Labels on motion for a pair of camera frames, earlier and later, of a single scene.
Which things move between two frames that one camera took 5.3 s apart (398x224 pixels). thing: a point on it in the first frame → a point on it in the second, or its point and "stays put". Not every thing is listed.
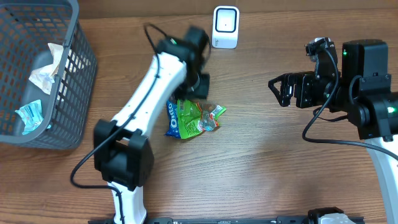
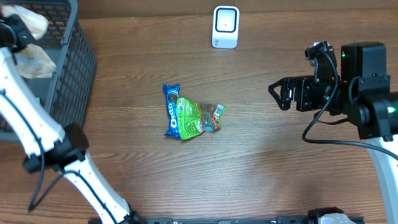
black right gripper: (301, 81) stays put
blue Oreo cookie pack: (174, 130) stays put
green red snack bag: (194, 118) stays put
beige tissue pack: (43, 78) → (33, 62)
